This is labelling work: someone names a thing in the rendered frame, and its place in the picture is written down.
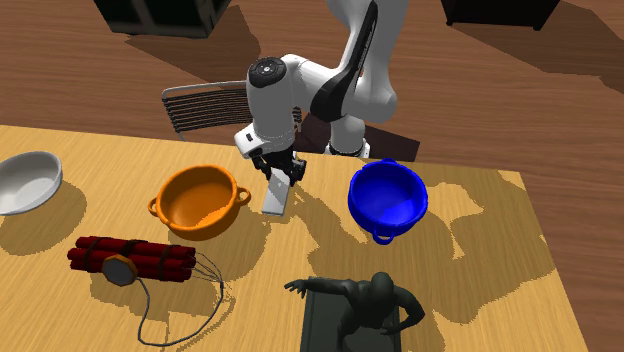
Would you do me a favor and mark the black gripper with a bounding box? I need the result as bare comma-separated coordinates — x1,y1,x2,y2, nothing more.
250,147,308,188

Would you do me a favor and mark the silver flat rectangular slab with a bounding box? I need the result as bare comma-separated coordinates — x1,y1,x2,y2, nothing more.
261,167,293,218

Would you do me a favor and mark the grey metal chair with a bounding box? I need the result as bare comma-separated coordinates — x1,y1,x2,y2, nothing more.
161,80,255,143

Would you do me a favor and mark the red dynamite bundle with timer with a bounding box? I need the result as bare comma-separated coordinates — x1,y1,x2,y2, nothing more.
66,235,226,348

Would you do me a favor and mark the dark human figure on base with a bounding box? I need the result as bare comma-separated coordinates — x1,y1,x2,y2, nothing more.
284,271,427,352

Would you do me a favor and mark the dark cabinet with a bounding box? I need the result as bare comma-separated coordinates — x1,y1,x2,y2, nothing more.
440,0,562,32
92,0,233,40

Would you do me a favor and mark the white bowl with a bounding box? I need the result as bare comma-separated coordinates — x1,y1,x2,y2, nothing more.
0,150,64,217

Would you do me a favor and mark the orange two-handled pot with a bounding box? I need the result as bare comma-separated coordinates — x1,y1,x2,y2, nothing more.
147,164,253,243

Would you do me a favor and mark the blue two-handled pot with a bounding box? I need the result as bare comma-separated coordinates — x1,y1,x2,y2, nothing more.
347,157,430,246

